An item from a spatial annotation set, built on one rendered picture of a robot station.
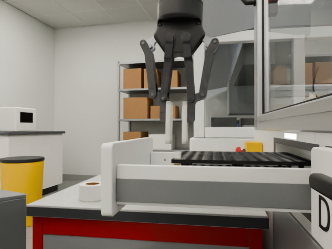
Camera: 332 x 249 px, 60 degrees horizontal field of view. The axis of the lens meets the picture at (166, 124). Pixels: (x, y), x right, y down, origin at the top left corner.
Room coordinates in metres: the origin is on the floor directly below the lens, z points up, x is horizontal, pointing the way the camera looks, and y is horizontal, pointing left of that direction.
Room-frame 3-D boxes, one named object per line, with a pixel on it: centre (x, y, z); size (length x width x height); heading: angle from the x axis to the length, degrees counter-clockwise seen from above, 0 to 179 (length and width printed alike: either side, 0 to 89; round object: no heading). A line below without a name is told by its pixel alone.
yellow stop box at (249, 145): (0.85, -0.25, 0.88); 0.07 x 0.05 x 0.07; 171
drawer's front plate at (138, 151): (0.57, 0.07, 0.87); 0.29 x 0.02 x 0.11; 171
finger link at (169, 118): (0.48, -0.01, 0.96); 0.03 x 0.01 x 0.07; 170
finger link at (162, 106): (0.48, 0.01, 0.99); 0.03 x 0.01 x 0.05; 80
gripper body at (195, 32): (0.48, -0.02, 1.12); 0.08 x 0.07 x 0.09; 80
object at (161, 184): (0.54, -0.14, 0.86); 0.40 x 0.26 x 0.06; 81
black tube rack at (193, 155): (0.54, -0.13, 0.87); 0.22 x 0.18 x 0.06; 81
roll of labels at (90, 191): (0.78, 0.20, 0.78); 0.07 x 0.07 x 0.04
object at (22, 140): (3.99, 2.04, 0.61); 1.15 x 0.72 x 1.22; 167
